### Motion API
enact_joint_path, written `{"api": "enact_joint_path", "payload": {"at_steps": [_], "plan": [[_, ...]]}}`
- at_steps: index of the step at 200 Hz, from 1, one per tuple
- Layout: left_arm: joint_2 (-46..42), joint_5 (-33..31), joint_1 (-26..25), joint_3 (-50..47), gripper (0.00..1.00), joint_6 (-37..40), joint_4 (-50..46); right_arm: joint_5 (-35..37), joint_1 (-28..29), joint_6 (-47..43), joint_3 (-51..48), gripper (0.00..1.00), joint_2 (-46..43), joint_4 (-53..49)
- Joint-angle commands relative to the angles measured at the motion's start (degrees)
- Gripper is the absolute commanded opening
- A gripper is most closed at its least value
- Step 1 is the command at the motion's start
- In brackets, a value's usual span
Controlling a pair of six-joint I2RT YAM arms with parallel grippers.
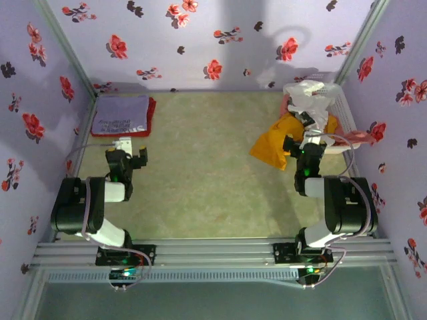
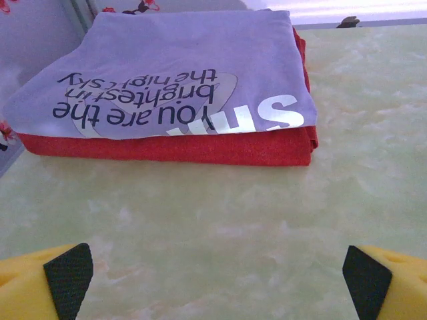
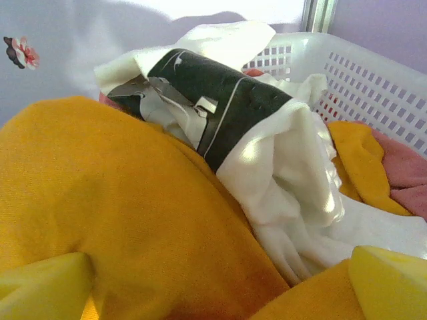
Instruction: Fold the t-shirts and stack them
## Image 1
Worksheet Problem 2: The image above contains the yellow t-shirt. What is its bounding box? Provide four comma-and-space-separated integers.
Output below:
249, 111, 340, 171

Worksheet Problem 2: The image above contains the folded red t-shirt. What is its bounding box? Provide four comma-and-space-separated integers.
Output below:
89, 97, 157, 138

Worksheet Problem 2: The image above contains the pile of white pink clothes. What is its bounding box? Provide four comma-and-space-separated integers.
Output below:
280, 96, 376, 147

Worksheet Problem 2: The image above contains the white t-shirt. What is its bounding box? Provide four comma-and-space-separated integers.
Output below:
282, 79, 341, 147

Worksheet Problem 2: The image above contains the left controller board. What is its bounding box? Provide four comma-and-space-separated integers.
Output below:
109, 268, 141, 285

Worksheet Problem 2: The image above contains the controller board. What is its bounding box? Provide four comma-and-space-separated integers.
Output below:
109, 268, 141, 285
298, 265, 327, 285

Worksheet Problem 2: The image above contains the right controller board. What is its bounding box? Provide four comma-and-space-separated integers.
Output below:
298, 265, 327, 285

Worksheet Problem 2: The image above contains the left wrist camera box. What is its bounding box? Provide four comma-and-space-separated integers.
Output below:
112, 137, 133, 156

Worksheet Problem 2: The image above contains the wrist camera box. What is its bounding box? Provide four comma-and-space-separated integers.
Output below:
112, 137, 133, 156
301, 131, 330, 148

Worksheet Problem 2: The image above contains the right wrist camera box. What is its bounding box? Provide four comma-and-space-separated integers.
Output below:
301, 131, 330, 148

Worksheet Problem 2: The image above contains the grey left arm cable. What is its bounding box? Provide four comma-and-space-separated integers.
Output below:
66, 141, 117, 243

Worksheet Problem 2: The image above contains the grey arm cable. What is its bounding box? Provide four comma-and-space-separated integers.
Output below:
66, 141, 117, 243
305, 131, 374, 243

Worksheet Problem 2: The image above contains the grey right arm cable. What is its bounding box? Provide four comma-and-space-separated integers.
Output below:
305, 131, 374, 243

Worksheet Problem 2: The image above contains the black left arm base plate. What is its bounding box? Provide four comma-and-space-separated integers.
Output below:
95, 244, 157, 267

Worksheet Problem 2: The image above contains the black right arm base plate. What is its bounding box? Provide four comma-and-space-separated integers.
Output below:
272, 241, 334, 265

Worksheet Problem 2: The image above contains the grey left base cable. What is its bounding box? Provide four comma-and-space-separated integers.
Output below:
114, 248, 153, 292

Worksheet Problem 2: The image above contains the grey base cable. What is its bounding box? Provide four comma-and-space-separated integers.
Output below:
301, 247, 347, 289
114, 248, 153, 292

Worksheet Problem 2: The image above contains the grey right base cable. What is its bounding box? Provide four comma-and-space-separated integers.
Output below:
301, 247, 347, 289

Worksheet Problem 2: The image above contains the aluminium frame rail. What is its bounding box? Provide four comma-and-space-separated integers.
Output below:
30, 237, 398, 268

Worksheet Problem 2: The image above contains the aluminium corner post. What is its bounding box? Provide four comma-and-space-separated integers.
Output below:
334, 0, 392, 85
33, 0, 98, 98

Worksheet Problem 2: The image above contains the slotted grey cable duct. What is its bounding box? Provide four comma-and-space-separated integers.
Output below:
43, 268, 301, 285

